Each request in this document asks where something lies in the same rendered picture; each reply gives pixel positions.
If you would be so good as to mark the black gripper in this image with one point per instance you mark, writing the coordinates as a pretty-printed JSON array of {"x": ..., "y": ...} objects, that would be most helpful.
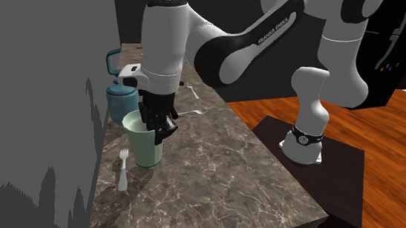
[{"x": 158, "y": 103}]

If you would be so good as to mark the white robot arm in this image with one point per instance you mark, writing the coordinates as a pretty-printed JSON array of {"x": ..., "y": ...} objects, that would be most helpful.
[{"x": 163, "y": 45}]

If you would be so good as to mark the light green cup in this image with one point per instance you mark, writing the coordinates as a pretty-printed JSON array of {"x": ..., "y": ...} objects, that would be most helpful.
[{"x": 145, "y": 149}]

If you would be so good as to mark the teal kettle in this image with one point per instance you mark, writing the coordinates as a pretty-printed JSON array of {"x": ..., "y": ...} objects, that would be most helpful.
[{"x": 120, "y": 103}]

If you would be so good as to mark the silver spoon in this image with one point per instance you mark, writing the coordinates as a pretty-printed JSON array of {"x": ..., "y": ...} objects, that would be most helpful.
[{"x": 195, "y": 112}]

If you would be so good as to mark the silver fork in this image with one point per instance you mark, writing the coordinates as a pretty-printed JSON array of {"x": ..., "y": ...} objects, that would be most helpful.
[{"x": 192, "y": 90}]

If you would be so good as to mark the dark robot stand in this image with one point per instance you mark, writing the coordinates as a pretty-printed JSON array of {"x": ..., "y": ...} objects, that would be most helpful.
[{"x": 332, "y": 182}]

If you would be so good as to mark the black refrigerator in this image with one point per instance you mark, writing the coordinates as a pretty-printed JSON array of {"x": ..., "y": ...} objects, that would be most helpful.
[{"x": 376, "y": 83}]

